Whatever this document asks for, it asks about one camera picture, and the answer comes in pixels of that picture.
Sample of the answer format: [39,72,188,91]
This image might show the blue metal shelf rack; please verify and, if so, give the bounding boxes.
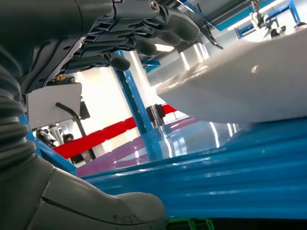
[19,0,307,220]

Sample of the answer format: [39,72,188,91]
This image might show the grey panel on black stand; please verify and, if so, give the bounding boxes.
[26,83,96,160]

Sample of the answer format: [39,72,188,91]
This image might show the person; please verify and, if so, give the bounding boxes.
[63,133,93,165]

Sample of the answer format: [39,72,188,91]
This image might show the short red barrier belt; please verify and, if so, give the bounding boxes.
[53,116,138,160]

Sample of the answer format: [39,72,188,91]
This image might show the green folded plastic crate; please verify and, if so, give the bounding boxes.
[168,218,214,230]

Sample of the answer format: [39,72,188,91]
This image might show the dark barrier stanchion post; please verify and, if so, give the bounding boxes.
[146,104,166,128]

